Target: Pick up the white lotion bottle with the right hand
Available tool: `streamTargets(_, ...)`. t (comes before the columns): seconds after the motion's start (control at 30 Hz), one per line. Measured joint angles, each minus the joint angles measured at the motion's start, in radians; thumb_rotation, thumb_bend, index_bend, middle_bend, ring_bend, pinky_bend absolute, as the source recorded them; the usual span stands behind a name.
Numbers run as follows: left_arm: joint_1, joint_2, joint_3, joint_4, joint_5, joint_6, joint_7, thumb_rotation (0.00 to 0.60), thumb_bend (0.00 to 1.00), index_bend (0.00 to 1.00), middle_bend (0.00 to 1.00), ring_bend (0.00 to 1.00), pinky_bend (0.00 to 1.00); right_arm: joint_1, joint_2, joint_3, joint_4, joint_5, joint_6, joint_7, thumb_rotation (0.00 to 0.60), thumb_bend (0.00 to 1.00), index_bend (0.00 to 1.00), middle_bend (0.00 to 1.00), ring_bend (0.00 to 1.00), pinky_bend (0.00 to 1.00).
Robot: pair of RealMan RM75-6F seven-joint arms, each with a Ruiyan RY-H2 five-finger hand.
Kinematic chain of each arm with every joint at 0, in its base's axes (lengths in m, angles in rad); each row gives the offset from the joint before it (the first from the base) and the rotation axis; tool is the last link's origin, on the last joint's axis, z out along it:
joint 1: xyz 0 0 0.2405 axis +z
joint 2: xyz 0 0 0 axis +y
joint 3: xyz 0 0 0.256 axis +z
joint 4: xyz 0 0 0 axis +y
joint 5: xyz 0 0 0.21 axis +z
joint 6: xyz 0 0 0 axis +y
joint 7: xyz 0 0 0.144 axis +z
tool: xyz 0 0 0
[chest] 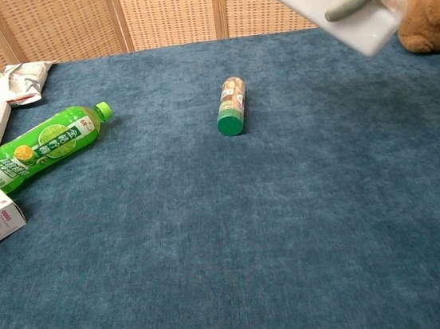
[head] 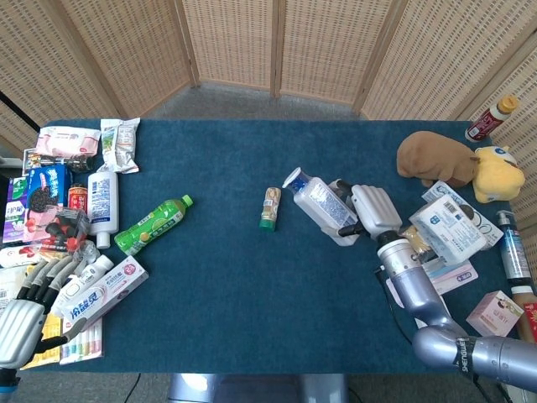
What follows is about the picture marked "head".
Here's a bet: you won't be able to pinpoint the white snack bag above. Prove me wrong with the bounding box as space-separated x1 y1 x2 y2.
96 117 142 175

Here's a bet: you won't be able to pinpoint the white blue tissue pack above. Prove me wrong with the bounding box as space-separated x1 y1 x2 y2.
408 194 489 267

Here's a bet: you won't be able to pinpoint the brown bottle white cap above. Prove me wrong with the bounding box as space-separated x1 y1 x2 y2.
508 285 537 344

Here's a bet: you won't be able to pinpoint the white printed packet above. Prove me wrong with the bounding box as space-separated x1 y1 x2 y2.
0 265 31 312

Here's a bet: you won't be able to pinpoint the small jar green cap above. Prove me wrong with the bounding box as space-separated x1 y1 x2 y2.
258 186 283 233

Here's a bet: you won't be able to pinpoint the red drink can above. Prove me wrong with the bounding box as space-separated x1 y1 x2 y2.
67 183 90 216

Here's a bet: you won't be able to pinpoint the white pink toothpaste box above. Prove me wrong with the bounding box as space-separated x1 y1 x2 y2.
60 255 150 333

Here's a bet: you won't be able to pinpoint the brown plush toy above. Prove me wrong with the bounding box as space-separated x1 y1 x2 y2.
396 130 482 189

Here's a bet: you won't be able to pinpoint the white box with circles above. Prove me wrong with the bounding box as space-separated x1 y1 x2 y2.
420 181 505 253

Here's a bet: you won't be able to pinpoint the pink white flat box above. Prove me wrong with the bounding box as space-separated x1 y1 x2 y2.
423 259 480 296

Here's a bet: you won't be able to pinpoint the blue tablecloth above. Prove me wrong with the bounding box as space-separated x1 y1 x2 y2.
23 118 524 375

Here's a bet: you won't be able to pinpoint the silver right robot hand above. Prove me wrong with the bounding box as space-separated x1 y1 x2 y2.
321 179 404 247

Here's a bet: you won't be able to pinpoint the clear sanitizer bottle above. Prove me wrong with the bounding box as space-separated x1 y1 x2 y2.
282 166 359 228

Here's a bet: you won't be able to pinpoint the pastel pen pack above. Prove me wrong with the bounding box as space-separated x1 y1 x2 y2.
59 316 104 366

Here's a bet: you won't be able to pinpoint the woven folding screen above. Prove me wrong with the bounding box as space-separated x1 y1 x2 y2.
0 0 537 238

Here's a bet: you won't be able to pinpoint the pink carton box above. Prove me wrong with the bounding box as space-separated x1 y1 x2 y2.
465 290 526 338

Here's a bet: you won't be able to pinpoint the blue pump bottle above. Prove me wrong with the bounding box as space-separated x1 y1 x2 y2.
495 209 534 282

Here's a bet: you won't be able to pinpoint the white squeeze tube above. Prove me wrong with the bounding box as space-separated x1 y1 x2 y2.
51 254 116 317

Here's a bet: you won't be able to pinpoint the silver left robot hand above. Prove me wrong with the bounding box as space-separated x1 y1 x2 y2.
0 255 87 371

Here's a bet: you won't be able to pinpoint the green lime tea bottle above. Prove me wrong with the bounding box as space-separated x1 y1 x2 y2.
113 193 195 255

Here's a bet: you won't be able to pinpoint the yellow flat packet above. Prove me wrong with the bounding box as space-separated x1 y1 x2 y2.
19 311 65 371

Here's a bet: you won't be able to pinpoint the purple white box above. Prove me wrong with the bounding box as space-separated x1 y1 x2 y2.
3 175 31 245

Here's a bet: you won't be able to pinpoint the clear biscuit packet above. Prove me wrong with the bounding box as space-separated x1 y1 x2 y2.
398 223 435 264

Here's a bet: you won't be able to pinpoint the blue cookie box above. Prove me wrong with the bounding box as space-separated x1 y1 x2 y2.
25 164 73 220

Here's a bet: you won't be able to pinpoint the pink white soft packet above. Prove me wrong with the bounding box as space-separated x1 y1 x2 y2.
34 126 102 159

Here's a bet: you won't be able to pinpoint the white bottle blue print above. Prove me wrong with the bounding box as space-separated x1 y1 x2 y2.
86 169 121 250

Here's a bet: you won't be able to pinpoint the black cable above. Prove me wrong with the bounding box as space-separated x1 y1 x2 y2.
373 265 415 346

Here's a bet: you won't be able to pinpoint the yellow plush toy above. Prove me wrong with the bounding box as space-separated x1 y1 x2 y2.
473 144 527 205

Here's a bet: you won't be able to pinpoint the clear box red black parts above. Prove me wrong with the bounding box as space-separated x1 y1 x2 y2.
24 207 92 254

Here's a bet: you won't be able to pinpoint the red bottle yellow cap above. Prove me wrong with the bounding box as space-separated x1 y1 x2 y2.
464 94 521 144

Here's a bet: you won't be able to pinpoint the white red packet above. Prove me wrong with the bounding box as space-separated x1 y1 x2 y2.
0 244 44 270

